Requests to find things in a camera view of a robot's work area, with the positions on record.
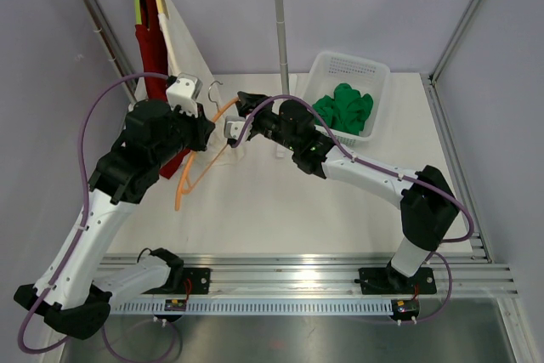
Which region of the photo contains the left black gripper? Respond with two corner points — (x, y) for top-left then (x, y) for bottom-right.
(152, 100), (215, 167)

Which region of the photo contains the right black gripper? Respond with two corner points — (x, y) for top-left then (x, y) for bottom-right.
(237, 90), (299, 152)

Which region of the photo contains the orange hanger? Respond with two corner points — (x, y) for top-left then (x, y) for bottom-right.
(173, 80), (243, 212)

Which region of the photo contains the white t shirt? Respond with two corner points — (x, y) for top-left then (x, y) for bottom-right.
(158, 0), (244, 166)

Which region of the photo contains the green t shirt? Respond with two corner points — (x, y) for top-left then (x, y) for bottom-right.
(313, 82), (374, 135)

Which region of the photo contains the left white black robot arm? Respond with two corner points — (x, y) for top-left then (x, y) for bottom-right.
(14, 99), (215, 340)

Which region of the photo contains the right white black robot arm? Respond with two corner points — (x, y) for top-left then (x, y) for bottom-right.
(224, 92), (460, 294)

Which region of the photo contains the red t shirt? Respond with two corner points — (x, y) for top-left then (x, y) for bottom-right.
(135, 0), (189, 179)

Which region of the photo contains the white plastic basket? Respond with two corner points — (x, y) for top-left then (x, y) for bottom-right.
(301, 51), (391, 146)

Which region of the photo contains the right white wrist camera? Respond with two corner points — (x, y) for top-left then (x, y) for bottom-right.
(224, 116), (252, 149)

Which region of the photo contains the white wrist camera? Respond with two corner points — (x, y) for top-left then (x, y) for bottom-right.
(166, 73), (202, 117)
(224, 116), (252, 149)

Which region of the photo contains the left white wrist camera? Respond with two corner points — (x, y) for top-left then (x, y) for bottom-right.
(166, 73), (202, 117)

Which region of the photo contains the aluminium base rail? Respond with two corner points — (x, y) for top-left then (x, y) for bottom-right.
(110, 254), (518, 316)

